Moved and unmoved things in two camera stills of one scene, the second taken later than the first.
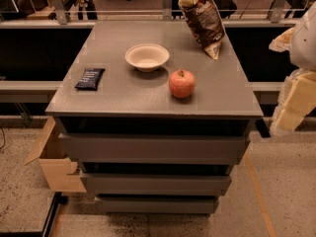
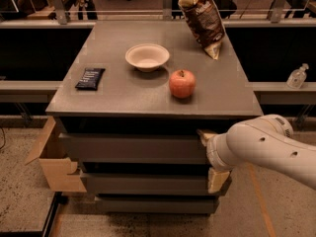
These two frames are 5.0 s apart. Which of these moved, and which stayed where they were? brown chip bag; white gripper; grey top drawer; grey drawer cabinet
Moved: white gripper
Stayed: grey top drawer; brown chip bag; grey drawer cabinet
